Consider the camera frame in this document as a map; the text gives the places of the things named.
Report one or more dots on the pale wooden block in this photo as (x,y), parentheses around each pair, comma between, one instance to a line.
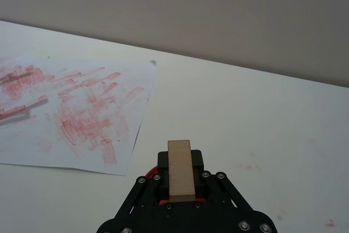
(180,170)

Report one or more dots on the white paper with red scribbles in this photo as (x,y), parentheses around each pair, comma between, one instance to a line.
(81,113)

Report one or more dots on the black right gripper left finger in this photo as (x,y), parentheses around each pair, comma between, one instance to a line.
(147,189)

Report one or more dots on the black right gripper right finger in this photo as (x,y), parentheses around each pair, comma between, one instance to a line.
(218,186)

